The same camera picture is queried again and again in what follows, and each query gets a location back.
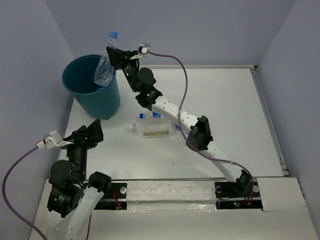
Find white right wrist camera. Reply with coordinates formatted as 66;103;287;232
130;43;151;60

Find teal plastic bin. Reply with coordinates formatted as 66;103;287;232
61;54;121;120

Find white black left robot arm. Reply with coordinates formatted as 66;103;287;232
43;119;112;240

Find white front platform board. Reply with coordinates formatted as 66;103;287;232
28;176;317;240

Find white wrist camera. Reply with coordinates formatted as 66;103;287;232
130;43;151;60
35;130;73;150

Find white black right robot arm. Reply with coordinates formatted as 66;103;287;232
106;46;254;196

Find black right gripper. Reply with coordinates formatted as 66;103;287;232
105;46;140;93

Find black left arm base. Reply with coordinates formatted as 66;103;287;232
79;181;128;211

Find blue label white cap bottle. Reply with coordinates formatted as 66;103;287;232
96;86;105;92

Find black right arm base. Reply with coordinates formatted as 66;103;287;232
214;181;263;210

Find crushed bluish blue cap bottle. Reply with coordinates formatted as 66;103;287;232
94;31;118;87

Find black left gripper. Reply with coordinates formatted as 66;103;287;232
59;117;105;180

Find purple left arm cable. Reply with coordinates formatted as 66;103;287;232
1;143;95;240

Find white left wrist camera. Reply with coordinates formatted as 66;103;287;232
35;130;73;150

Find large clear square bottle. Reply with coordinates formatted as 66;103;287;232
129;118;172;138

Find blue cap Pepsi bottle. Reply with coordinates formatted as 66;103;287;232
139;111;161;119

